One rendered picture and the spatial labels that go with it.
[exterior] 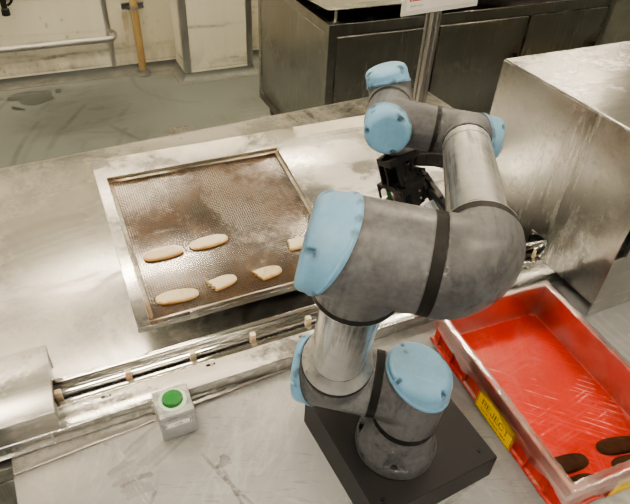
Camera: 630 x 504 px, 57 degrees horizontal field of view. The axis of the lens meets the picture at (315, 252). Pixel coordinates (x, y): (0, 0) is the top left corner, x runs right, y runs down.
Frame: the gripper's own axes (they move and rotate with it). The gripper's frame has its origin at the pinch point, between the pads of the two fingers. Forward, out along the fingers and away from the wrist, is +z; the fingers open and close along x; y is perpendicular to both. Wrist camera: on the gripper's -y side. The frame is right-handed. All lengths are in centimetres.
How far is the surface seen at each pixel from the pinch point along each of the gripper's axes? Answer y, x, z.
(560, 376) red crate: -13.2, 20.1, 42.5
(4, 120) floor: 26, -358, 14
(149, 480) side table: 70, -11, 18
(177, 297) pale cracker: 43, -40, 6
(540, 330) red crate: -22.1, 9.0, 41.1
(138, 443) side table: 68, -19, 16
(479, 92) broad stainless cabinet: -191, -147, 66
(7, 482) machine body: 92, -32, 16
